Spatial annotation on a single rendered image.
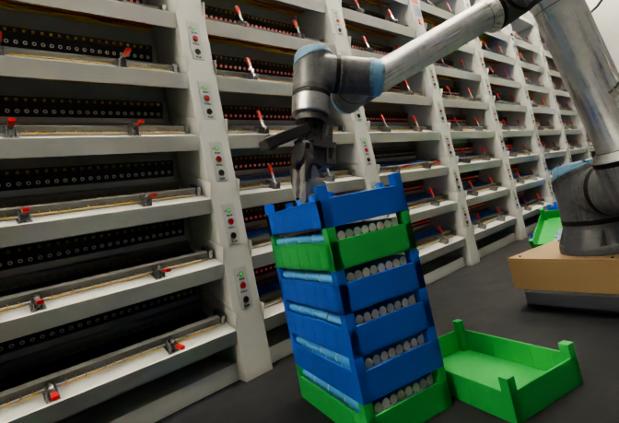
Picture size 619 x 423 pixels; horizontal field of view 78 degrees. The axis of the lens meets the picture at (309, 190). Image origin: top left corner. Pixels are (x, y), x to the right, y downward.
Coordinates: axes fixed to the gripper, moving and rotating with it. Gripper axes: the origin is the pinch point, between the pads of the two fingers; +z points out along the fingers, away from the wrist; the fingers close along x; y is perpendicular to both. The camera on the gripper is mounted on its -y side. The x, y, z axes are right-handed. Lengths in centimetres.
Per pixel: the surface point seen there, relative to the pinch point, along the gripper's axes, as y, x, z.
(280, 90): 12, 46, -48
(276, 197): 11.0, 43.6, -7.9
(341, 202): 1.9, -15.0, 2.1
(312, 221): -1.7, -10.3, 5.6
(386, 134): 69, 59, -46
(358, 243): 5.8, -15.0, 9.6
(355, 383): 6.1, -13.6, 34.7
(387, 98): 72, 62, -65
